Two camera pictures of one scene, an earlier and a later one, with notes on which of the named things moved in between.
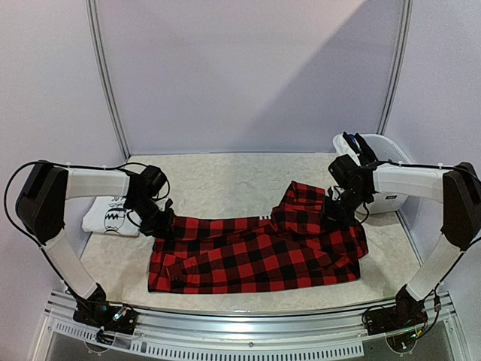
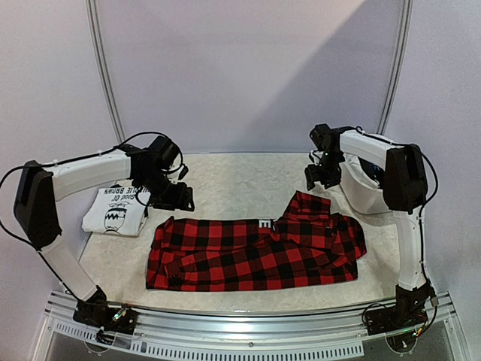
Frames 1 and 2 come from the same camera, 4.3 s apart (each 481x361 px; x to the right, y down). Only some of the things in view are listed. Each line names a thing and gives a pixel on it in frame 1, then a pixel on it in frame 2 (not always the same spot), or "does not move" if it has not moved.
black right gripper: x=339 y=207 → x=320 y=174
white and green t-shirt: x=108 y=214 does not move
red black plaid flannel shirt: x=298 y=244 does not move
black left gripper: x=163 y=230 → x=179 y=200
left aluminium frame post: x=92 y=15 does not move
